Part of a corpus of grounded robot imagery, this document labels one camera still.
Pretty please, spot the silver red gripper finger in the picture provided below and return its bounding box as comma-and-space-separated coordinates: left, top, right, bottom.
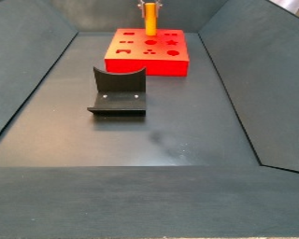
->
156, 0, 161, 16

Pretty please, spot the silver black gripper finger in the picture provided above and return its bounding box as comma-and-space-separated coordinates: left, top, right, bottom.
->
137, 0, 145, 18

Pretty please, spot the yellow oval peg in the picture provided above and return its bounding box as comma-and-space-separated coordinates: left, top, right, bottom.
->
144, 3, 157, 36

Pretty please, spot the black curved fixture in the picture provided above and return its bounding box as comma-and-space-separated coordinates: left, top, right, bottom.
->
86, 68, 146, 116

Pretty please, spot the red shape-sorter block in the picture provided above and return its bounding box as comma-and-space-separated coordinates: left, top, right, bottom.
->
104, 28, 189, 77

